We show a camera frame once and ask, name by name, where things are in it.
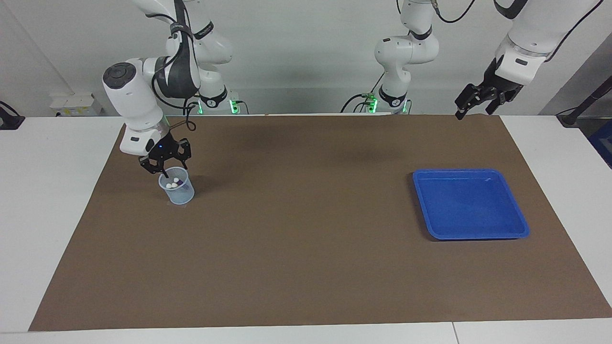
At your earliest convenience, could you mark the brown table mat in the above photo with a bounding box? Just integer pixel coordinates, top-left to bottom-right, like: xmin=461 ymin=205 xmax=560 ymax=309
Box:
xmin=28 ymin=114 xmax=612 ymax=332

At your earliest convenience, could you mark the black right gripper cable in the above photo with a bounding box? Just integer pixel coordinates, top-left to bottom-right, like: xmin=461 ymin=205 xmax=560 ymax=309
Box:
xmin=152 ymin=0 xmax=199 ymax=132

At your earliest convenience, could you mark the blue box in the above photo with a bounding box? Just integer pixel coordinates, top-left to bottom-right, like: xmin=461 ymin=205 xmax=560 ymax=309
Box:
xmin=588 ymin=119 xmax=612 ymax=168

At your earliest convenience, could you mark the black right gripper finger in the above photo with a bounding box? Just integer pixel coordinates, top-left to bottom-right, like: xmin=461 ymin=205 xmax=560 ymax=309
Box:
xmin=176 ymin=138 xmax=192 ymax=171
xmin=139 ymin=156 xmax=169 ymax=181

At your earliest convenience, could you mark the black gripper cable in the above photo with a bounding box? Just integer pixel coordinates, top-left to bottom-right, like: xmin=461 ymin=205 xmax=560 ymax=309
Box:
xmin=152 ymin=0 xmax=199 ymax=132
xmin=396 ymin=0 xmax=604 ymax=63

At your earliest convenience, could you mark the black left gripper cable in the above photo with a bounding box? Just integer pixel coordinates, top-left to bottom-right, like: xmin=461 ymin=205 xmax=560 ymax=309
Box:
xmin=396 ymin=0 xmax=604 ymax=63

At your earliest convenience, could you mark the black left arm base cable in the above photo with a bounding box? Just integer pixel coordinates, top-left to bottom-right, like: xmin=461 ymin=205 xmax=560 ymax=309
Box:
xmin=340 ymin=72 xmax=385 ymax=114

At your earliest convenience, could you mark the translucent plastic cup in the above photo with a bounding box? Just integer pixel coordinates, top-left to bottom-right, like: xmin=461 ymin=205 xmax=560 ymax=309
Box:
xmin=158 ymin=167 xmax=195 ymax=205

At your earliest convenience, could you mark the black clamp mount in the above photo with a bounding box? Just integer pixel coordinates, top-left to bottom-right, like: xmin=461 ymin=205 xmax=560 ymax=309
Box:
xmin=0 ymin=101 xmax=25 ymax=130

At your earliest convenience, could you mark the black stand pole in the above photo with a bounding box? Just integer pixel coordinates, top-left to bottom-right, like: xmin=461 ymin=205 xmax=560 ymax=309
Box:
xmin=557 ymin=86 xmax=612 ymax=127

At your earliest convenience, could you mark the blue plastic tray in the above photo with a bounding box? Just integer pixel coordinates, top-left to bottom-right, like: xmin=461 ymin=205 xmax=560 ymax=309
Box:
xmin=412 ymin=168 xmax=530 ymax=240

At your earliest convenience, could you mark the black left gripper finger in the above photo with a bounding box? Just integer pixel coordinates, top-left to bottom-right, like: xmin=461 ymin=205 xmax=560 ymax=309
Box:
xmin=454 ymin=84 xmax=484 ymax=120
xmin=485 ymin=92 xmax=511 ymax=116

